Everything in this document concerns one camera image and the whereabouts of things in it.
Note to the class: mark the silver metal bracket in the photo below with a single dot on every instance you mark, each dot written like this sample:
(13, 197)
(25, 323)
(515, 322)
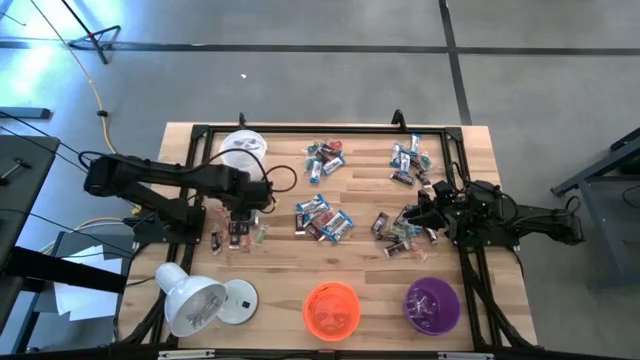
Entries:
(465, 356)
(186, 354)

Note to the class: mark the blue white Hershey's bar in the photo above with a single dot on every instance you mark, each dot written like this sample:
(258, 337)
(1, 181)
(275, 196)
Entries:
(333, 165)
(316, 171)
(341, 229)
(318, 210)
(396, 155)
(405, 162)
(311, 203)
(415, 144)
(334, 220)

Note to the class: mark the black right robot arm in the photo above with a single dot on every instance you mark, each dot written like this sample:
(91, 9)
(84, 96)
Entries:
(530, 220)

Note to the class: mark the white desk lamp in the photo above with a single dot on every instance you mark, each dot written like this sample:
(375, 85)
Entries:
(187, 300)

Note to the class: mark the black frame bracket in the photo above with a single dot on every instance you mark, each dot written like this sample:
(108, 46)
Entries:
(398, 118)
(242, 119)

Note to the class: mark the blue wrapped candy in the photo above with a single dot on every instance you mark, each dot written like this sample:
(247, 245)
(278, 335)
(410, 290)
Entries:
(413, 229)

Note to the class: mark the black side table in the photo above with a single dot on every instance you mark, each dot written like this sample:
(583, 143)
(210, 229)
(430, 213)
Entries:
(25, 175)

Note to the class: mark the dark flat shelf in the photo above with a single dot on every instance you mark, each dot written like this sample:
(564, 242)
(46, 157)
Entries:
(25, 113)

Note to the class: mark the red candy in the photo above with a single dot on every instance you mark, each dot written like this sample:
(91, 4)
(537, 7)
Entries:
(336, 145)
(324, 219)

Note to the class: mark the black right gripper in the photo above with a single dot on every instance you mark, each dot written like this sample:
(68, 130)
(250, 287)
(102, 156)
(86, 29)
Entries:
(446, 215)

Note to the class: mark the grey metal cart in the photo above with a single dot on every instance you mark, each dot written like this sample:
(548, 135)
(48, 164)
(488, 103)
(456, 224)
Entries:
(600, 167)

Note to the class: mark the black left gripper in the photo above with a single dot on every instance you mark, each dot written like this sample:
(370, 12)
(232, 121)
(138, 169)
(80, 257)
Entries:
(250, 192)

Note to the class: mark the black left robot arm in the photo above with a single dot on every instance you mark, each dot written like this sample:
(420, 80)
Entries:
(150, 172)

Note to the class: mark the black tripod stand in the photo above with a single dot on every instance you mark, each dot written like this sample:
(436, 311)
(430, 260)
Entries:
(94, 46)

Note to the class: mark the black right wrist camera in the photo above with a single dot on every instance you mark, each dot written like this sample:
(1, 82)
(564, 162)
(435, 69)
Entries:
(442, 190)

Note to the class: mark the brown chocolate bar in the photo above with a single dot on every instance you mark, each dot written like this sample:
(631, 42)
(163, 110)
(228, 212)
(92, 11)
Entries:
(397, 248)
(327, 151)
(300, 223)
(234, 242)
(431, 235)
(380, 223)
(315, 231)
(402, 178)
(216, 241)
(423, 179)
(402, 216)
(240, 228)

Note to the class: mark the purple plastic bucket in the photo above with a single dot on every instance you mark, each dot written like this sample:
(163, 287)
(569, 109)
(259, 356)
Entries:
(431, 306)

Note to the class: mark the white paper sheets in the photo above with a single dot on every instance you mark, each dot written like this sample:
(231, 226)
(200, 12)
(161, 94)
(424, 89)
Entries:
(85, 300)

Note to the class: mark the black beam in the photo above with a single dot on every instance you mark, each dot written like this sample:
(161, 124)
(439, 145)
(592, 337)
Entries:
(65, 272)

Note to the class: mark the orange pumpkin face bucket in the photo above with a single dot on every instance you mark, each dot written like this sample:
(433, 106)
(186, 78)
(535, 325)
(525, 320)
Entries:
(331, 311)

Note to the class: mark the white ghost face bucket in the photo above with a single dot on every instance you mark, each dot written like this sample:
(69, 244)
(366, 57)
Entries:
(245, 147)

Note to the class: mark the black hand tool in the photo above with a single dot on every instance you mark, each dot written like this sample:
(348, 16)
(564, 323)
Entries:
(15, 167)

